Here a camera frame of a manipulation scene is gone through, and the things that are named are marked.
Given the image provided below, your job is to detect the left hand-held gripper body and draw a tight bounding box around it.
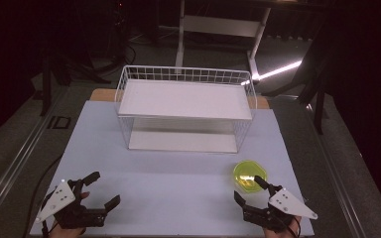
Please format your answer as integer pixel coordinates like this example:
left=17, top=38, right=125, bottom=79
left=34, top=178, right=109, bottom=230

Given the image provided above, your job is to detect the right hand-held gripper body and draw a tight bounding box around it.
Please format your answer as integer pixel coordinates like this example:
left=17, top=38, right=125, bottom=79
left=242, top=186, right=318, bottom=233

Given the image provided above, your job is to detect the yellow-green plastic bowl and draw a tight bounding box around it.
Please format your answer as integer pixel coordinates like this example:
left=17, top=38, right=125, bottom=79
left=232, top=160, right=268, bottom=194

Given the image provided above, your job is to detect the person's right hand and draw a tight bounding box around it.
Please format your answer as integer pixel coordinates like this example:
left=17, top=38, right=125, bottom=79
left=263, top=215, right=303, bottom=238

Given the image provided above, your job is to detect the person's left hand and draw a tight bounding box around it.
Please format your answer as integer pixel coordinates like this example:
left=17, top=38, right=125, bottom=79
left=48, top=191, right=90, bottom=238

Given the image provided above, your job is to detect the pale blue table mat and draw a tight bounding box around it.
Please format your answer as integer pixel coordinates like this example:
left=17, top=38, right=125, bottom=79
left=29, top=100, right=316, bottom=238

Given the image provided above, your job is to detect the black metal stand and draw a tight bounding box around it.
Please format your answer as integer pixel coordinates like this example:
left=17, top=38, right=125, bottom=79
left=313, top=88, right=326, bottom=135
left=39, top=49, right=54, bottom=117

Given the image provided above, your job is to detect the black cable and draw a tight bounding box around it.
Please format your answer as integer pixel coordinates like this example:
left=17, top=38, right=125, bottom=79
left=22, top=154, right=64, bottom=238

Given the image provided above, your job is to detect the metal floor rail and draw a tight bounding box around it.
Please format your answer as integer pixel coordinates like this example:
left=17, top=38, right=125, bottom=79
left=0, top=86, right=69, bottom=219
left=306, top=104, right=367, bottom=238

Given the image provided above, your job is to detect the white wire shelf rack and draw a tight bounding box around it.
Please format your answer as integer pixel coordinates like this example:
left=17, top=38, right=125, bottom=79
left=113, top=64, right=258, bottom=155

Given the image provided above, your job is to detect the white chair frame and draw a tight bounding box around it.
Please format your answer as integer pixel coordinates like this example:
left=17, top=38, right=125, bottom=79
left=174, top=0, right=272, bottom=77

